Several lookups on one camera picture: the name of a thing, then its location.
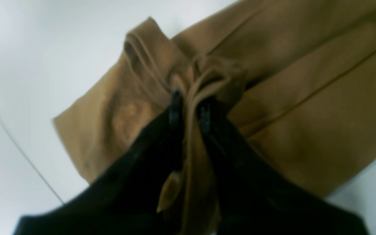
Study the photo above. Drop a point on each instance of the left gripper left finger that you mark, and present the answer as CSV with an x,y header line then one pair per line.
x,y
124,199

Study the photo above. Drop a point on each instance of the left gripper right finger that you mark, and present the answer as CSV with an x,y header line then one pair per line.
x,y
256,200

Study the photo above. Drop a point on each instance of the brown t-shirt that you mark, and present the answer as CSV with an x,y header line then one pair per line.
x,y
297,78

